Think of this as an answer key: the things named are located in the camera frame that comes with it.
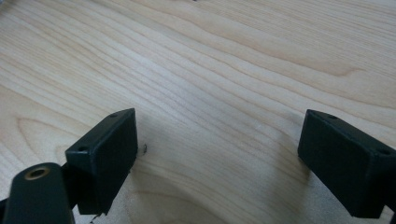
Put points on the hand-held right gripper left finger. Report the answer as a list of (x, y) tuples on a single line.
[(104, 161)]

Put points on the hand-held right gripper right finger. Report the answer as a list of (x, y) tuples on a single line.
[(345, 161)]

